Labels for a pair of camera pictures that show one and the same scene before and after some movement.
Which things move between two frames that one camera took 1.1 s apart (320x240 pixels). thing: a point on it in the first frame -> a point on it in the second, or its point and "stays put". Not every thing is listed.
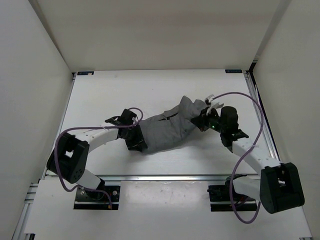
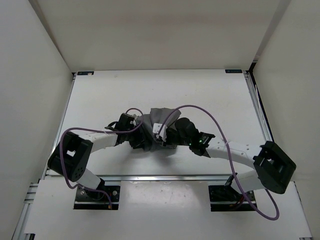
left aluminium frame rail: [19, 233] stays put
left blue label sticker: [85, 73] stays put
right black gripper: [201, 120] -> [167, 142]
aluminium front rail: [169, 177] stays put
